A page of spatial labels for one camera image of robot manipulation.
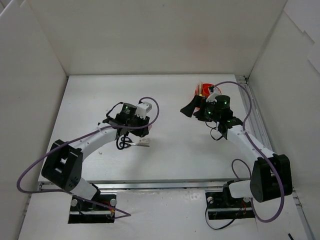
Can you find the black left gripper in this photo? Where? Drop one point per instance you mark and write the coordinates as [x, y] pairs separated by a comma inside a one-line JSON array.
[[141, 128]]

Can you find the orange round divided container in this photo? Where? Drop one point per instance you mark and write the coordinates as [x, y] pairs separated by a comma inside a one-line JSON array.
[[205, 91]]

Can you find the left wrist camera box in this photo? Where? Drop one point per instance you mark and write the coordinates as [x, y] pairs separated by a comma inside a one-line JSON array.
[[142, 109]]

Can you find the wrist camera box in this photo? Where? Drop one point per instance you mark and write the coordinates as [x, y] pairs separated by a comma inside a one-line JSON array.
[[213, 93], [142, 109]]

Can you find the black handled scissors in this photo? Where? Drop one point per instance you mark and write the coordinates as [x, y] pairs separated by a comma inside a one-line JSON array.
[[125, 143]]

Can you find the white staples box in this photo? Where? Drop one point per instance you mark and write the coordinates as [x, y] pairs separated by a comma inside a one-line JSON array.
[[144, 142]]

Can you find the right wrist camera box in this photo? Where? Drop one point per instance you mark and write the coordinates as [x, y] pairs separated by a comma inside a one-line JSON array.
[[213, 93]]

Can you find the aluminium rail frame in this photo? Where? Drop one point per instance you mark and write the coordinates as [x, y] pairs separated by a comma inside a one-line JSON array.
[[161, 186]]

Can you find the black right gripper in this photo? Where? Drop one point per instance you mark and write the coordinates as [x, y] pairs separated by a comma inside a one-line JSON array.
[[200, 110]]

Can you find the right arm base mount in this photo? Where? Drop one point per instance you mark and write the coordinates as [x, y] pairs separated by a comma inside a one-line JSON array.
[[222, 206]]

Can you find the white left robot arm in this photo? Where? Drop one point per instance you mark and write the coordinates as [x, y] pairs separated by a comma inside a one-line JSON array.
[[64, 166]]

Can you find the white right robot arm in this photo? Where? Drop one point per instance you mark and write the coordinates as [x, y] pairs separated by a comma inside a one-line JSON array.
[[270, 171]]

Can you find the yellow slim highlighter pen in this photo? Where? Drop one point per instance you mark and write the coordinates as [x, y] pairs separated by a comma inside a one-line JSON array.
[[201, 86]]

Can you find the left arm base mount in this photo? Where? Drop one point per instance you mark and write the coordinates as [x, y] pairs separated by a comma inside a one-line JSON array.
[[83, 212]]

